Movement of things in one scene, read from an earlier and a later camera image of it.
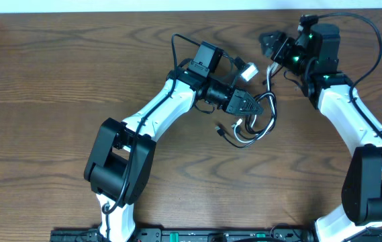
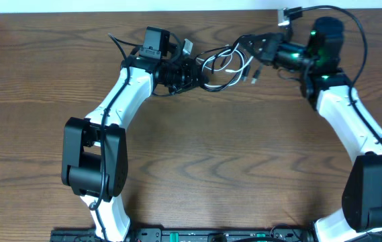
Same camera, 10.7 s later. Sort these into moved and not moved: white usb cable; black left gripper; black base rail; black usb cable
Moved: white usb cable; black usb cable; black left gripper
Not moved: black base rail
